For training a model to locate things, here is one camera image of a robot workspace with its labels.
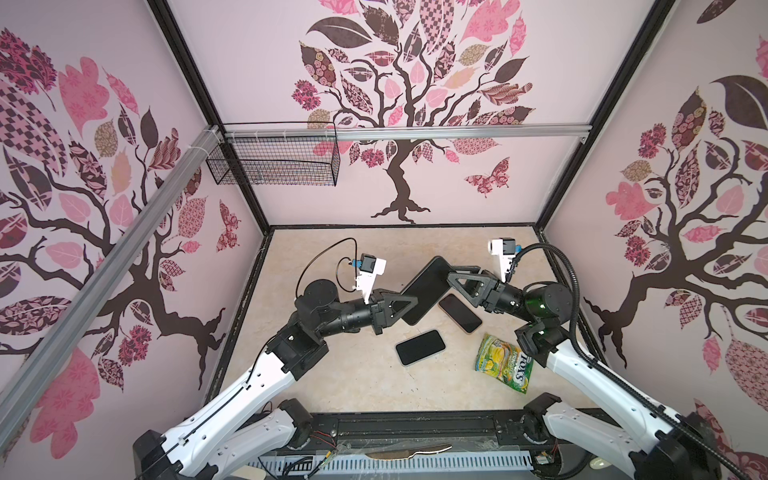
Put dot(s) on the black smartphone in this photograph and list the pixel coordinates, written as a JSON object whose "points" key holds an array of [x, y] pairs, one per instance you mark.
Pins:
{"points": [[428, 287]]}

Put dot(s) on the black phone centre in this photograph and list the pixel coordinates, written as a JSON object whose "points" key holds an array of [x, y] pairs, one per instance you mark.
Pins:
{"points": [[420, 347]]}

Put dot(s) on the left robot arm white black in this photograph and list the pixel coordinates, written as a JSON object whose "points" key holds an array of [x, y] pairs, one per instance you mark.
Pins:
{"points": [[234, 428]]}

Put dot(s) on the black phone right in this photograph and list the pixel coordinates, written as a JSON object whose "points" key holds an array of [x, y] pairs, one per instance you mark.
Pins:
{"points": [[460, 313]]}

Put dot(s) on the black wire basket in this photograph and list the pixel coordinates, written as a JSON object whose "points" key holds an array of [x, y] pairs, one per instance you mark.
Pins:
{"points": [[291, 153]]}

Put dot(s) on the white perforated cable tray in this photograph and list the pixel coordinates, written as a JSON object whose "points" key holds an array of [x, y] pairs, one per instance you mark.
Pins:
{"points": [[359, 465]]}

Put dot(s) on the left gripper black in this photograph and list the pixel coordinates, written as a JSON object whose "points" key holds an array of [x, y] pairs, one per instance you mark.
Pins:
{"points": [[382, 314]]}

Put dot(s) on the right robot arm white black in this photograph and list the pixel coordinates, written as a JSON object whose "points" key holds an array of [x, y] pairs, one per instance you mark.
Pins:
{"points": [[642, 438]]}

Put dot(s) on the wooden knife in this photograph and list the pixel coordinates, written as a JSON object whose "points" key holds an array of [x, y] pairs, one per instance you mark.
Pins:
{"points": [[409, 453]]}

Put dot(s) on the green yellow candy bag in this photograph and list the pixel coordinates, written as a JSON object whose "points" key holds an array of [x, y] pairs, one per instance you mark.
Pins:
{"points": [[505, 362]]}

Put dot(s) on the aluminium rail back wall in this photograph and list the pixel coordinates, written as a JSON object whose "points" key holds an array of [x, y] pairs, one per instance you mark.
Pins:
{"points": [[416, 133]]}

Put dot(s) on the white spoon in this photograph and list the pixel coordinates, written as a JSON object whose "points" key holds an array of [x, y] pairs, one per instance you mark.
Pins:
{"points": [[598, 463]]}

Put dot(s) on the aluminium rail left wall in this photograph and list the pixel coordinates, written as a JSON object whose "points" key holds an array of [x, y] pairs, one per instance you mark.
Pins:
{"points": [[23, 391]]}

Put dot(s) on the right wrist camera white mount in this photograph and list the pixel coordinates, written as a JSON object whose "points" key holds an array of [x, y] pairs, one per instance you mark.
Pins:
{"points": [[505, 250]]}

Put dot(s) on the aluminium rail wall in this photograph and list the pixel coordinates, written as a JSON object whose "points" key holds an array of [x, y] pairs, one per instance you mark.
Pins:
{"points": [[23, 391], [416, 133]]}

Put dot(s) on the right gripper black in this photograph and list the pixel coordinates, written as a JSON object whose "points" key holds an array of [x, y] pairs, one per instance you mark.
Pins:
{"points": [[496, 297]]}

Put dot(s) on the black phone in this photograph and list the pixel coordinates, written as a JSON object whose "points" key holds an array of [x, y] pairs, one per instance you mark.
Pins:
{"points": [[420, 347], [460, 313]]}

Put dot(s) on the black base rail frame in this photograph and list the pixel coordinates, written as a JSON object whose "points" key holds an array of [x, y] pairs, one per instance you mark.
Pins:
{"points": [[467, 431]]}

